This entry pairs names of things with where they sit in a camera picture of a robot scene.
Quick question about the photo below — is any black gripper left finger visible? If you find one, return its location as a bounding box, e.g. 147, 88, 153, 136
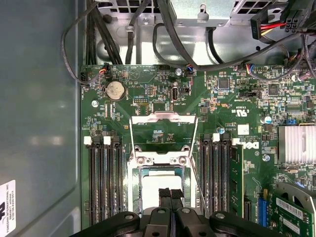
74, 188, 173, 237

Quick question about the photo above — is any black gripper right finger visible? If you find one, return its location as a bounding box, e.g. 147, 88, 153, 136
171, 189, 282, 237

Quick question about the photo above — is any silver CPU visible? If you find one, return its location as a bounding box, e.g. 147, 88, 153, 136
139, 166, 191, 214

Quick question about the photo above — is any metal locking lever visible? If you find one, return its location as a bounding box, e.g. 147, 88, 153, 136
189, 157, 210, 217

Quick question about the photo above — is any metal socket cover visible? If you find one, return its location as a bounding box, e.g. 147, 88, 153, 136
128, 111, 200, 158

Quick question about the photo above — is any black RAM slot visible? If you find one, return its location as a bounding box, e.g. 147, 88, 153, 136
103, 135, 116, 218
219, 133, 232, 213
95, 135, 106, 223
199, 134, 209, 215
113, 135, 125, 214
209, 133, 220, 214
83, 135, 96, 227

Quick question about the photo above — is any black expansion slot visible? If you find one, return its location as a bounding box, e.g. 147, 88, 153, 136
244, 200, 253, 222

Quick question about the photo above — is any CPU socket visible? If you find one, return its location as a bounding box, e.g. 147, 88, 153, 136
126, 150, 199, 219

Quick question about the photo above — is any blue expansion slot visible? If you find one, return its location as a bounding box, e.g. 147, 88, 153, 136
258, 195, 269, 228

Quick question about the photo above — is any green RAM stick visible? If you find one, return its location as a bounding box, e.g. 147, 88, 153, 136
230, 144, 245, 219

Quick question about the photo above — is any black graphics card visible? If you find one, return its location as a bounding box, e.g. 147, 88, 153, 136
270, 181, 316, 237

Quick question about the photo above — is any green motherboard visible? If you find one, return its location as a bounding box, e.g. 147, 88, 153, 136
80, 64, 316, 237

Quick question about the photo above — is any internal USB port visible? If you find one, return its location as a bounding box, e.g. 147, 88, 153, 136
170, 82, 180, 103

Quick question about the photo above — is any silver finned heatsink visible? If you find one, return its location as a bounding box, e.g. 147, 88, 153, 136
277, 125, 316, 165

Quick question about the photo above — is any silver coin battery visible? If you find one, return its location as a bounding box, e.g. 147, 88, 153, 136
105, 81, 125, 101

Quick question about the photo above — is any black power connector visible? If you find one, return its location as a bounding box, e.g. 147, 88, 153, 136
250, 9, 267, 40

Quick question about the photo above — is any thick black wire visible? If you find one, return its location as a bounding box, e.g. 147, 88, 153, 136
157, 0, 316, 72

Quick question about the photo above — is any black wire bundle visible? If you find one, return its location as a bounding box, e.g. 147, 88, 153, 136
85, 0, 123, 65

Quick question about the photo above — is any thin black wire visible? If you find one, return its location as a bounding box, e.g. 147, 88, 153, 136
60, 0, 109, 86

